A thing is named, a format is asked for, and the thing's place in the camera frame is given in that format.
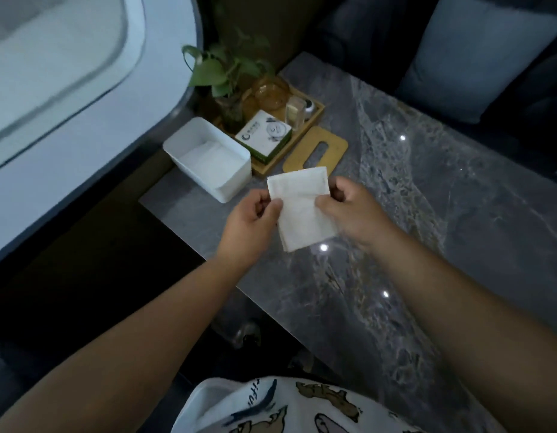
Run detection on person's right hand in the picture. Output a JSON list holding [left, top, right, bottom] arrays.
[[315, 177, 387, 253]]

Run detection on person's left hand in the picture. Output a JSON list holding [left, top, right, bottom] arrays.
[[215, 189, 285, 265]]

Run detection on white tissue stack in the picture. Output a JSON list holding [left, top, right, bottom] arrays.
[[266, 166, 341, 253]]

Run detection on person's left forearm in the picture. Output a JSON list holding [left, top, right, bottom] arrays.
[[0, 248, 261, 433]]

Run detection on person's right forearm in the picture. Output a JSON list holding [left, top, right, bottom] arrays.
[[357, 223, 557, 433]]

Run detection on wooden tissue box lid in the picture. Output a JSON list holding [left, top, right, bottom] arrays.
[[282, 126, 349, 175]]

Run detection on white and green box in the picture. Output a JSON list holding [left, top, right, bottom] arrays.
[[234, 110, 293, 165]]

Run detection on wooden tray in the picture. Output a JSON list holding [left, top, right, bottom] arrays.
[[206, 85, 326, 178]]

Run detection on white plastic tissue box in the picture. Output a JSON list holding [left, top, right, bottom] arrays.
[[163, 116, 252, 204]]

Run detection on small clear toothpick holder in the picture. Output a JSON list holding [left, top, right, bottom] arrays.
[[285, 96, 306, 132]]

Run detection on green potted plant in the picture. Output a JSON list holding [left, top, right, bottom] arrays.
[[181, 28, 275, 133]]

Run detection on dark sofa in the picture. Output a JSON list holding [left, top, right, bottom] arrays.
[[301, 0, 557, 181]]

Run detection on person's printed white clothing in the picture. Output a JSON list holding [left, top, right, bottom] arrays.
[[170, 376, 428, 433]]

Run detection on grey cushion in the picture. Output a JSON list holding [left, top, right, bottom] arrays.
[[394, 0, 557, 125]]

